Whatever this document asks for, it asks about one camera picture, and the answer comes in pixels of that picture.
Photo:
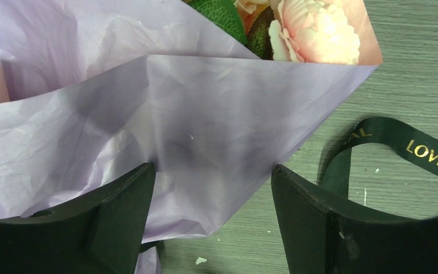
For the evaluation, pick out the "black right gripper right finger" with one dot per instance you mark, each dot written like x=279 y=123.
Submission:
x=323 y=232

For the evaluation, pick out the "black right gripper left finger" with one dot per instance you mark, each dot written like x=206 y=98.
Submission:
x=98 y=232

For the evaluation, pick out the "black ribbon gold lettering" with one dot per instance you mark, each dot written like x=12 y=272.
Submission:
x=406 y=141

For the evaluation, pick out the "purple paper flower bouquet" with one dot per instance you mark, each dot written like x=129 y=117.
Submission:
x=213 y=93

